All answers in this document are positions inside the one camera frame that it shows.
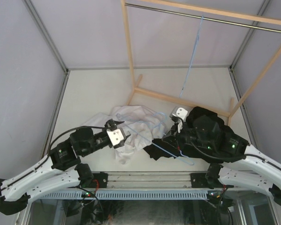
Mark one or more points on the blue wire hanger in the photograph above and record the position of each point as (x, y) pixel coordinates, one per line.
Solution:
(192, 56)
(144, 131)

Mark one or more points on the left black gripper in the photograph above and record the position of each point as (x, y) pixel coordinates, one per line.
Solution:
(111, 122)

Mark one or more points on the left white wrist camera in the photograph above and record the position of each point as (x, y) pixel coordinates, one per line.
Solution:
(117, 138)

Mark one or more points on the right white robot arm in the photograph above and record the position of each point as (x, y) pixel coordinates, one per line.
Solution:
(234, 161)

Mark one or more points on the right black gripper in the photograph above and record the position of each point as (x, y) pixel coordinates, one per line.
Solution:
(175, 137)

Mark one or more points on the black shirt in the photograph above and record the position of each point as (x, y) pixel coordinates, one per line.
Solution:
(207, 135)

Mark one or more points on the white shirt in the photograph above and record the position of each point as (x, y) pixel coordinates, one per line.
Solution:
(100, 119)

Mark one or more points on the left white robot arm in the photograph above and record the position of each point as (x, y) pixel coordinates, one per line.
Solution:
(60, 168)

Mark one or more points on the metal hanging rod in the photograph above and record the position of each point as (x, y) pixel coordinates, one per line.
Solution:
(201, 16)

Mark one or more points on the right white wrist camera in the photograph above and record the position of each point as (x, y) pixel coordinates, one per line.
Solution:
(178, 116)

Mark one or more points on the black mounting plate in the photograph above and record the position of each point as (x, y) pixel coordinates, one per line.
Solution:
(198, 180)
(101, 178)

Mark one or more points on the wooden clothes rack frame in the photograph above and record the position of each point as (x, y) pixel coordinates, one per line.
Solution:
(177, 100)

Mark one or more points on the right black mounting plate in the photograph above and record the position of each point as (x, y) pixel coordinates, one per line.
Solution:
(198, 180)

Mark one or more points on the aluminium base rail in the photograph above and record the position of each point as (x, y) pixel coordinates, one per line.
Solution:
(127, 181)

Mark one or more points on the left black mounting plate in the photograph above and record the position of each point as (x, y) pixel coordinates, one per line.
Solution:
(101, 178)

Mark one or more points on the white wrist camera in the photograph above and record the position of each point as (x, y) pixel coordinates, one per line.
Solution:
(117, 138)
(178, 116)

